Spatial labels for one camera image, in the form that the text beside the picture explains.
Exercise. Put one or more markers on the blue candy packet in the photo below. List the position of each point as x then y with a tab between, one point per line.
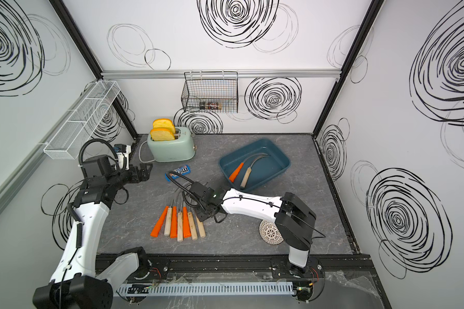
180	172

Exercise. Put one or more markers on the white wire wall shelf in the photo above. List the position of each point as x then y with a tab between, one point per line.
82	120

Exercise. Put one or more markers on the wooden handled sickle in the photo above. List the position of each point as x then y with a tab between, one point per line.
249	170

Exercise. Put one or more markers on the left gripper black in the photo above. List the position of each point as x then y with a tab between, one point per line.
144	174

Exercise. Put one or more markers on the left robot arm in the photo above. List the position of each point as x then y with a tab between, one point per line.
75	283

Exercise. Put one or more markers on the teal plastic storage box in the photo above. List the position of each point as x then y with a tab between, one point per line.
263	171

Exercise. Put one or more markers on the jar in wire basket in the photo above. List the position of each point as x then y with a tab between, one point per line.
207	105

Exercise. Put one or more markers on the orange handled sickle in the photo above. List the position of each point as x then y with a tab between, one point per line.
235	173

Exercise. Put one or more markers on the grey slotted cable duct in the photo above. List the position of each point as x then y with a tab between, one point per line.
206	289

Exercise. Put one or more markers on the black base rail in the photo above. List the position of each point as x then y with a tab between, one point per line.
277	265

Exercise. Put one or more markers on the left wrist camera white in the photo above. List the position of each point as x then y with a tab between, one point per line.
123	152

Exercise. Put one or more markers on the rear toast slice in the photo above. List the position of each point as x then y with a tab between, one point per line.
164	123

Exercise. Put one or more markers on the toast slice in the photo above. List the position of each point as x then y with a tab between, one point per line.
164	123
161	134

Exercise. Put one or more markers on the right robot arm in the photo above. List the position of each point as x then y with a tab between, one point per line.
294	220

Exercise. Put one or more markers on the black wire wall basket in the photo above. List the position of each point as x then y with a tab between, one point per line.
213	86

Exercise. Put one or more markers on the white round strainer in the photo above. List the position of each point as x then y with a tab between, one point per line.
269	233

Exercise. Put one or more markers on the mint green toaster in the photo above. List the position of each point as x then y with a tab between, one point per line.
181	149

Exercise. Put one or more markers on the orange sickle far left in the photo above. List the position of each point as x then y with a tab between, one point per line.
158	226

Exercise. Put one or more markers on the front toast slice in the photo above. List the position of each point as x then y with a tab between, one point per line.
161	134

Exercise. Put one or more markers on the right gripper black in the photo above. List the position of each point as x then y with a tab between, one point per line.
198	212

